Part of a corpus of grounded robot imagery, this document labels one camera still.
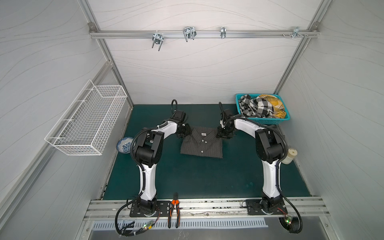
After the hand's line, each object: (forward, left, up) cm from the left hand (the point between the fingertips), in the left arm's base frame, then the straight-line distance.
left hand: (193, 130), depth 101 cm
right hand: (-1, -20, -1) cm, 20 cm away
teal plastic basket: (+7, -53, +5) cm, 54 cm away
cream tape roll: (-19, -56, +8) cm, 60 cm away
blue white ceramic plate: (-14, +43, +2) cm, 45 cm away
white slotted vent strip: (-52, +2, -3) cm, 52 cm away
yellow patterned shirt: (+15, -61, +7) cm, 63 cm away
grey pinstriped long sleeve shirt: (-8, -7, 0) cm, 11 cm away
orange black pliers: (-43, +7, -1) cm, 44 cm away
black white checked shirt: (+15, -45, +9) cm, 49 cm away
